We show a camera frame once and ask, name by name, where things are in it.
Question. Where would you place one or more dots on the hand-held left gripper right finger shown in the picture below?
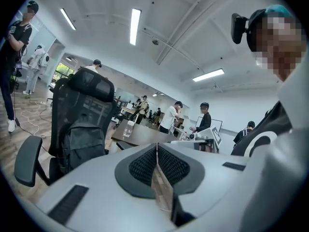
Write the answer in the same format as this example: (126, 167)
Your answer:
(217, 178)

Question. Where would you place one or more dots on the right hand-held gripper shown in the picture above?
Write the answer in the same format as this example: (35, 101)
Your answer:
(207, 135)

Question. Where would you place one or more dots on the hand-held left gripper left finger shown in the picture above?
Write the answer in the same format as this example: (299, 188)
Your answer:
(103, 202)

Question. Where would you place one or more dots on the dark grey backpack bag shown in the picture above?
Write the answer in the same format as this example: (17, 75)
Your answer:
(83, 141)

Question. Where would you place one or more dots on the black mesh office chair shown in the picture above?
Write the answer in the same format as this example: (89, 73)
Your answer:
(79, 98)

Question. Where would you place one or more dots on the long ceiling light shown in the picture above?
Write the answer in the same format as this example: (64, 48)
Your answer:
(68, 18)
(208, 75)
(135, 25)

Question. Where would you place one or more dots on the dark brown table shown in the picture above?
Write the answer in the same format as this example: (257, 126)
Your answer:
(142, 134)

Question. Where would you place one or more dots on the person's black and white jacket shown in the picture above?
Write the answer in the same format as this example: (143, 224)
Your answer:
(272, 127)

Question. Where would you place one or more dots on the clear plastic water bottle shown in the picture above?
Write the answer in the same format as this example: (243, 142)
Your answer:
(128, 128)

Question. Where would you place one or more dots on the person's head with cap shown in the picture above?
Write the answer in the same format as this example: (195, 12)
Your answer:
(277, 37)

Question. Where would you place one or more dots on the window with green view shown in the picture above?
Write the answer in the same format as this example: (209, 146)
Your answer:
(62, 72)

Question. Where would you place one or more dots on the black head-worn camera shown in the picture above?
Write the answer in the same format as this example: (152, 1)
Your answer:
(237, 28)

